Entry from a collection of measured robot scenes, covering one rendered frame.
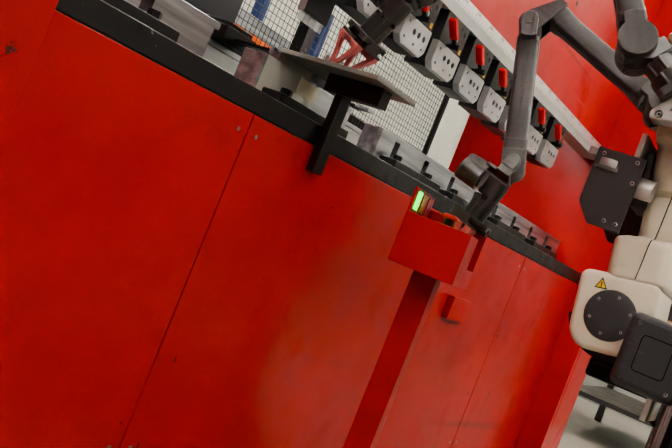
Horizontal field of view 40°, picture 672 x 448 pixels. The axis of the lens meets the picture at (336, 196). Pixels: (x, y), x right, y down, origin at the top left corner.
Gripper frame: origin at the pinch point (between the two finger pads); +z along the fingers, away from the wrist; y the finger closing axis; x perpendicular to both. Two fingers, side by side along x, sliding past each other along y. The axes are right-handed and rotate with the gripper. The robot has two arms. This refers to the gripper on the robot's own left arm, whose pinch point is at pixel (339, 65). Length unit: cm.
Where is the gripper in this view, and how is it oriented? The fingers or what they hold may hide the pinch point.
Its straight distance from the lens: 205.4
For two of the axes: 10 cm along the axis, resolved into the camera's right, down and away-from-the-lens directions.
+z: -7.0, 6.8, 2.1
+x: 5.4, 7.0, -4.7
